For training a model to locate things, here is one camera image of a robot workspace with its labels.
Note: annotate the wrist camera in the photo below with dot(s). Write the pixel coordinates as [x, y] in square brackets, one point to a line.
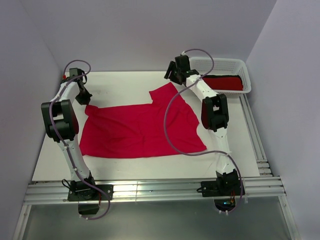
[182, 63]
[76, 72]

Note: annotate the red t-shirt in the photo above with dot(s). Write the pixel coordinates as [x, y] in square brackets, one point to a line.
[228, 84]
[137, 131]

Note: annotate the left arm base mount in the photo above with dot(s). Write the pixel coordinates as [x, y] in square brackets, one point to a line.
[89, 200]

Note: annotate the white plastic basket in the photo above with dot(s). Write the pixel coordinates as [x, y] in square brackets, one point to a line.
[223, 67]

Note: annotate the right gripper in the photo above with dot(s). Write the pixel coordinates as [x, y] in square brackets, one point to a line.
[172, 67]

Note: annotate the rolled red t-shirt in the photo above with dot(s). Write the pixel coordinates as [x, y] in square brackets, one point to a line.
[228, 84]

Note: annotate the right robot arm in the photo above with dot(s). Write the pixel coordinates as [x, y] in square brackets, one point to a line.
[214, 117]

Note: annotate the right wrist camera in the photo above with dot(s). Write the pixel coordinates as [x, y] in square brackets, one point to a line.
[182, 63]

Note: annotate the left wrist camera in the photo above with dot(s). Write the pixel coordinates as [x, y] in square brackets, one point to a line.
[76, 72]

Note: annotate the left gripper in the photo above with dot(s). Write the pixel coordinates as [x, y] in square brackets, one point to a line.
[86, 100]

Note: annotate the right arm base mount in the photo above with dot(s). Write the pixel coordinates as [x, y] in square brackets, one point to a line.
[226, 185]

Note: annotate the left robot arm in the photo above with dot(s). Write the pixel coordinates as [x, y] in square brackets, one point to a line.
[62, 126]

